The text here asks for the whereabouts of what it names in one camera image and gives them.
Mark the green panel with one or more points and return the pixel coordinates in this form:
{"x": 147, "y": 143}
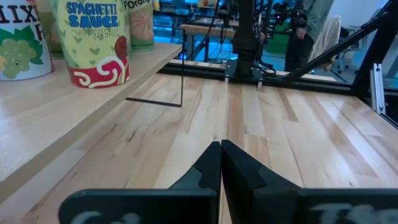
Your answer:
{"x": 276, "y": 43}

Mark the wooden workbench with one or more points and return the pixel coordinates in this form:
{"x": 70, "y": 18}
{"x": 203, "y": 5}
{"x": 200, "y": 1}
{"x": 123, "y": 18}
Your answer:
{"x": 205, "y": 29}

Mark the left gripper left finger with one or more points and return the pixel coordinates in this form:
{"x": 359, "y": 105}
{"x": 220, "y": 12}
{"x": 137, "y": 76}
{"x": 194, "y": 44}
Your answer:
{"x": 155, "y": 205}

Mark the mixed fruit label can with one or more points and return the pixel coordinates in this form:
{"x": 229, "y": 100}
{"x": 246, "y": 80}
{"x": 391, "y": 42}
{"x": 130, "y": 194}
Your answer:
{"x": 21, "y": 46}

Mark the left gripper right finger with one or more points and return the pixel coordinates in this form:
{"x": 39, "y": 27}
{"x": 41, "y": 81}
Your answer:
{"x": 280, "y": 205}

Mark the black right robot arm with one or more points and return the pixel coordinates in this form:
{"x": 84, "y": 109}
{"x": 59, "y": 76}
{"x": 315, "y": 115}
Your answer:
{"x": 245, "y": 37}

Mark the silver aluminium bracket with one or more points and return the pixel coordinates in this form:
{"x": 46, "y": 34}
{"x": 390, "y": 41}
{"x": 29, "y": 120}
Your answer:
{"x": 377, "y": 90}

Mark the chair with beige cloth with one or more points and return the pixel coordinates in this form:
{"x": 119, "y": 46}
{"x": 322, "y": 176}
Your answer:
{"x": 326, "y": 40}

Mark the oranges label can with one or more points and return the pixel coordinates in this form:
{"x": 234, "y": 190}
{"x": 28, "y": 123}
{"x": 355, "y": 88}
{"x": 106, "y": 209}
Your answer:
{"x": 141, "y": 28}

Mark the person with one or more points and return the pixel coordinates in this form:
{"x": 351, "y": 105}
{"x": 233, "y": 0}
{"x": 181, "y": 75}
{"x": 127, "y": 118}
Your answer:
{"x": 298, "y": 49}

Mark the spaghetti sauce label can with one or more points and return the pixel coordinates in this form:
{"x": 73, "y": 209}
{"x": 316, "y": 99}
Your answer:
{"x": 93, "y": 46}

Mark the black aluminium table frame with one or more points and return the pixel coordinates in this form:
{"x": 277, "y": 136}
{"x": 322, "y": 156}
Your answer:
{"x": 311, "y": 86}

